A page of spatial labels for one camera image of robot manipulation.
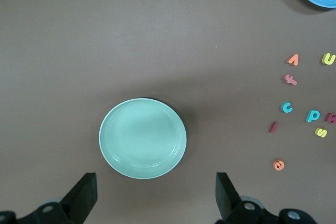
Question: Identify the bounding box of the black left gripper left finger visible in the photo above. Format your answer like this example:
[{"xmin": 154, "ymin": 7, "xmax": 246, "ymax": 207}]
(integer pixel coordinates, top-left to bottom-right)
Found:
[{"xmin": 0, "ymin": 172, "xmax": 98, "ymax": 224}]

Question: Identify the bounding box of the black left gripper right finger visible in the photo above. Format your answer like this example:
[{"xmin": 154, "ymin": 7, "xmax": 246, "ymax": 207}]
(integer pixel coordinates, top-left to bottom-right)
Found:
[{"xmin": 215, "ymin": 172, "xmax": 317, "ymax": 224}]

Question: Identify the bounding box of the teal foam letter c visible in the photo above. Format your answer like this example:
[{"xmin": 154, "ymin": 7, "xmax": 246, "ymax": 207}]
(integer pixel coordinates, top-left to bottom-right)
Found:
[{"xmin": 281, "ymin": 102, "xmax": 294, "ymax": 114}]

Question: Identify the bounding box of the green plate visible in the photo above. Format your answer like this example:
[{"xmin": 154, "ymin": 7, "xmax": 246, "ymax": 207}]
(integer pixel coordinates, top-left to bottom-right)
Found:
[{"xmin": 98, "ymin": 98, "xmax": 188, "ymax": 180}]

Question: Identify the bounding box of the yellow foam letter s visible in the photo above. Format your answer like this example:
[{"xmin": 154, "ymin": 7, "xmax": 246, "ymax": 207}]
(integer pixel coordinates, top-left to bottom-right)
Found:
[{"xmin": 314, "ymin": 127, "xmax": 328, "ymax": 138}]

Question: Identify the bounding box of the teal foam letter p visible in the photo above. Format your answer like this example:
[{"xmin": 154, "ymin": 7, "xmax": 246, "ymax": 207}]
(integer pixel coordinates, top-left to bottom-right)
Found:
[{"xmin": 305, "ymin": 109, "xmax": 321, "ymax": 123}]

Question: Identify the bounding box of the pink foam letter f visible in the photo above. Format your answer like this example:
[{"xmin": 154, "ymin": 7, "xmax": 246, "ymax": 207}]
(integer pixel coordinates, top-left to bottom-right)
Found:
[{"xmin": 283, "ymin": 74, "xmax": 298, "ymax": 86}]

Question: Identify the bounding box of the orange foam letter v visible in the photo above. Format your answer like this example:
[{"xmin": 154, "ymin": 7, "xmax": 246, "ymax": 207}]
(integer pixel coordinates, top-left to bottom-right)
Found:
[{"xmin": 287, "ymin": 54, "xmax": 300, "ymax": 66}]

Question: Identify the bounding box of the yellow foam letter u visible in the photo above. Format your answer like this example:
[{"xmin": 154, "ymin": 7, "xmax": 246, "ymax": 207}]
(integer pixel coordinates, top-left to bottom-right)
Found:
[{"xmin": 321, "ymin": 52, "xmax": 336, "ymax": 66}]

